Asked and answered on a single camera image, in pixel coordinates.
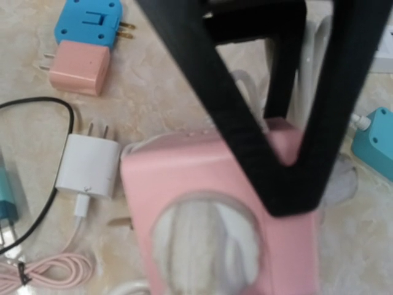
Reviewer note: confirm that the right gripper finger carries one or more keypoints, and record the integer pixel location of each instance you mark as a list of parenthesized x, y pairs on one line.
[(191, 32)]

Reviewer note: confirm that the blue plug adapter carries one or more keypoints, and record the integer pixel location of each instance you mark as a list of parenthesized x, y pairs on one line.
[(96, 22)]

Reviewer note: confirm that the pink plug adapter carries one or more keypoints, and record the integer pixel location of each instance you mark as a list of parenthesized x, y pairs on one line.
[(78, 67)]

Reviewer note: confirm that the pink socket block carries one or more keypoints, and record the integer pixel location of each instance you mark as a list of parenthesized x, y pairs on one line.
[(201, 227)]

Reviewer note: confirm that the white usb charger plug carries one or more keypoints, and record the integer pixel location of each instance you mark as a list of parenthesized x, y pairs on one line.
[(89, 164)]

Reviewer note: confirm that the teal rectangular power block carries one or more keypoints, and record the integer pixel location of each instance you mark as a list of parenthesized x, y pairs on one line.
[(374, 145)]

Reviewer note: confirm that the teal plug adapter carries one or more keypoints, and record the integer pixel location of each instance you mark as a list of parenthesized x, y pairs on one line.
[(9, 213)]

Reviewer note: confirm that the white power strip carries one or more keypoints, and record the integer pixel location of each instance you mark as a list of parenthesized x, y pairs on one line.
[(382, 62)]

